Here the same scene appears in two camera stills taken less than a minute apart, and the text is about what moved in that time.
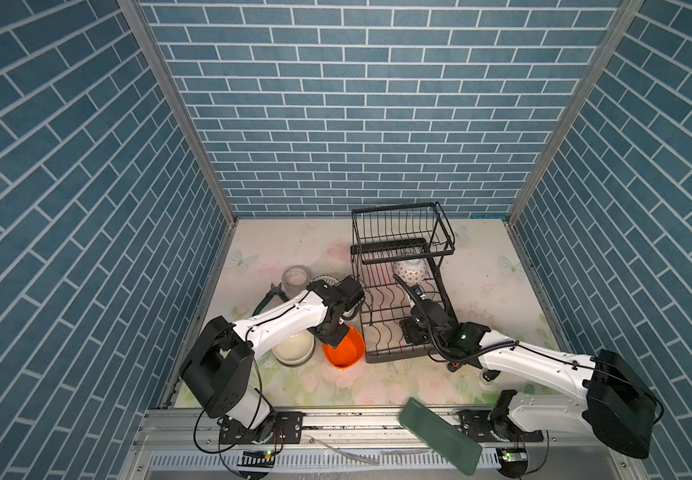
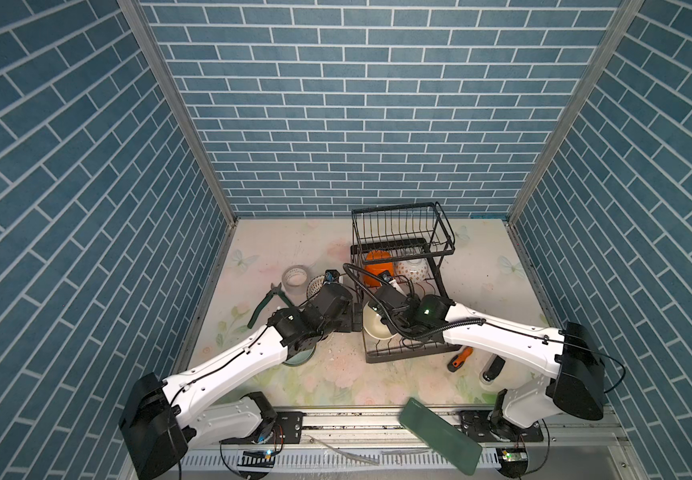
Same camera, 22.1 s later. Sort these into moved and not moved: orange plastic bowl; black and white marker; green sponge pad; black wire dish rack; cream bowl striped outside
Moved: orange plastic bowl; cream bowl striped outside
Not moved: green sponge pad; black wire dish rack; black and white marker
